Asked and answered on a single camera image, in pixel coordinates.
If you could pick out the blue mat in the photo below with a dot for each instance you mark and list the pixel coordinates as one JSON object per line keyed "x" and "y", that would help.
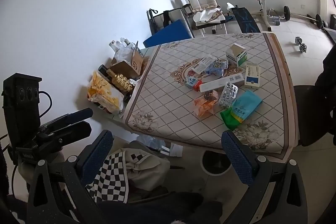
{"x": 170, "y": 32}

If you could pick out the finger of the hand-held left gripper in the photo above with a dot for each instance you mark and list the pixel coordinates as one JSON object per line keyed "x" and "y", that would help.
{"x": 78, "y": 130}
{"x": 76, "y": 115}

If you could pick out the white plastic packet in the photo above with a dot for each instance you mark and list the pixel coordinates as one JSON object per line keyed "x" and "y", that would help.
{"x": 173, "y": 150}

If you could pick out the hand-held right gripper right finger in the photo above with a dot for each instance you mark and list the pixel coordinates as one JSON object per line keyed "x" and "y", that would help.
{"x": 237, "y": 158}

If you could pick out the orange snack wrapper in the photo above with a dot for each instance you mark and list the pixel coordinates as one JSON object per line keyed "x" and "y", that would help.
{"x": 206, "y": 106}

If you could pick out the white blue medicine box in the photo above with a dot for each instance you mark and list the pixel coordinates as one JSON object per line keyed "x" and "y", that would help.
{"x": 252, "y": 77}

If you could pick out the patterned tablecloth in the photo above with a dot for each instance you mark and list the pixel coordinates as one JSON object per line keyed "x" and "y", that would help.
{"x": 170, "y": 108}

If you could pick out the gold bottle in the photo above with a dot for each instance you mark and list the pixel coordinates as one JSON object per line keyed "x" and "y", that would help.
{"x": 120, "y": 81}

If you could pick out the white folding chair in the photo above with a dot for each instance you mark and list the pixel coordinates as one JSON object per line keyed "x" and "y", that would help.
{"x": 176, "y": 16}

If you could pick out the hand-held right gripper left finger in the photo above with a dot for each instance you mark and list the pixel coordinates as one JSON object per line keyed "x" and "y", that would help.
{"x": 98, "y": 153}

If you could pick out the black weight bench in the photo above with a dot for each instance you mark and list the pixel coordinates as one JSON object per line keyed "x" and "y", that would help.
{"x": 245, "y": 19}

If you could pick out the white paper bag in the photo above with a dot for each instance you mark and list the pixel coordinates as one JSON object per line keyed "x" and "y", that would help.
{"x": 207, "y": 15}

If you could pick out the black white checkered cloth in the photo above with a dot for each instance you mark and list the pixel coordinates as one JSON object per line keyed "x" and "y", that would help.
{"x": 110, "y": 176}

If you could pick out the small barbell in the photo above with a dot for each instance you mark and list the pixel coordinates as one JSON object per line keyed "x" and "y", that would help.
{"x": 286, "y": 12}

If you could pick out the dark bottle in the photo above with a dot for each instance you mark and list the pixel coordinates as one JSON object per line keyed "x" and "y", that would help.
{"x": 103, "y": 70}

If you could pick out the long white box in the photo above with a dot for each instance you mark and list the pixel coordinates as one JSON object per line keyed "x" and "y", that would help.
{"x": 220, "y": 82}

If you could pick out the green white medicine box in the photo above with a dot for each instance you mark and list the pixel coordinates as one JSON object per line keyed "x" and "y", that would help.
{"x": 240, "y": 58}

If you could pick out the yellow snack bag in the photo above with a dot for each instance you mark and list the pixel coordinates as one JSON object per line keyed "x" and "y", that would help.
{"x": 105, "y": 92}

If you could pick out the white red pill box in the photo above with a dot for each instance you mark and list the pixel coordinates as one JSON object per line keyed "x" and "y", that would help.
{"x": 202, "y": 64}

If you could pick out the blue white snack wrapper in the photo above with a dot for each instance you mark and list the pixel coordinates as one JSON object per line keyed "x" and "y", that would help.
{"x": 216, "y": 67}

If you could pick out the white trash bin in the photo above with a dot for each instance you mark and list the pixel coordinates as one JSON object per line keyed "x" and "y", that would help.
{"x": 207, "y": 169}

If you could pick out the cardboard box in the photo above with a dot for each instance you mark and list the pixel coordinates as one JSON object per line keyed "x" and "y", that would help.
{"x": 136, "y": 64}

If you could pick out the blue green rice bag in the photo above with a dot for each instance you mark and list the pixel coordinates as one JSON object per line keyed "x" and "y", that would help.
{"x": 242, "y": 108}

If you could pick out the blue red small packet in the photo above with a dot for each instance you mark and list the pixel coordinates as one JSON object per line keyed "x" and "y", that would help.
{"x": 193, "y": 82}

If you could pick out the silver blister pack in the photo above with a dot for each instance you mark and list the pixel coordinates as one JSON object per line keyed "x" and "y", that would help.
{"x": 227, "y": 95}

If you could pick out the clear bottle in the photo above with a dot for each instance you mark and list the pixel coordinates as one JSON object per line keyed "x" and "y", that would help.
{"x": 126, "y": 41}
{"x": 114, "y": 45}

